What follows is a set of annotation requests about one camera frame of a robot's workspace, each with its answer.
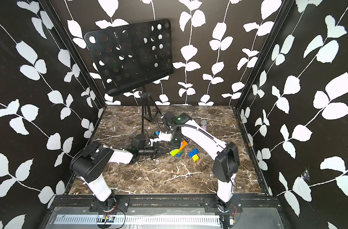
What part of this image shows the yellow square lego brick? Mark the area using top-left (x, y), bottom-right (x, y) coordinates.
top-left (192, 154), bottom-right (199, 162)

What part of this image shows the orange long lego brick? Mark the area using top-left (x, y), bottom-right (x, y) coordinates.
top-left (180, 140), bottom-right (188, 148)

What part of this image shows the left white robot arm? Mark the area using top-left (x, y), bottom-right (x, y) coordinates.
top-left (70, 134), bottom-right (169, 204)

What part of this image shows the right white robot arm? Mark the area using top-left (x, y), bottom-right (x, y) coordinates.
top-left (156, 112), bottom-right (240, 211)

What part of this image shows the black front mounting rail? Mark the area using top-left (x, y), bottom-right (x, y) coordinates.
top-left (52, 194), bottom-right (281, 214)

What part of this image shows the black perforated music stand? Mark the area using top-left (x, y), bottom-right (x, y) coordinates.
top-left (84, 19), bottom-right (174, 135)

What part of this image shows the white slotted cable duct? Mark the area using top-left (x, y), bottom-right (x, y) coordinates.
top-left (52, 214), bottom-right (220, 226)

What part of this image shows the blue lego brick pair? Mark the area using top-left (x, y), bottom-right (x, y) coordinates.
top-left (188, 148), bottom-right (199, 158)

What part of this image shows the purple glitter microphone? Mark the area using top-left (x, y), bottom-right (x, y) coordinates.
top-left (200, 119), bottom-right (207, 130)

